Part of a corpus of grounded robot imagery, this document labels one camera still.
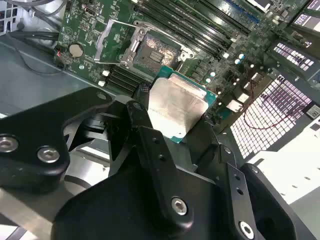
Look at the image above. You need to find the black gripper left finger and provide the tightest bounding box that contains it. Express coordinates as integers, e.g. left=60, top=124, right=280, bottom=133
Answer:
left=0, top=83, right=195, bottom=232

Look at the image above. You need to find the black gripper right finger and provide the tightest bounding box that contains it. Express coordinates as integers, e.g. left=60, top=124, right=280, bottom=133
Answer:
left=184, top=117, right=316, bottom=240

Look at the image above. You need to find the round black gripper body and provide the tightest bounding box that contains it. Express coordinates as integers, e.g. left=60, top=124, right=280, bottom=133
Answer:
left=51, top=163, right=233, bottom=240

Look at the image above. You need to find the silver green CPU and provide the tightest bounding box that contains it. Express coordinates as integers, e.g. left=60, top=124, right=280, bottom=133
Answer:
left=147, top=66, right=218, bottom=145

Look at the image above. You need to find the metal socket cover frame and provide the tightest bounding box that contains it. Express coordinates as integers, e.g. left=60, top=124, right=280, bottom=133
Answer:
left=94, top=18, right=145, bottom=66

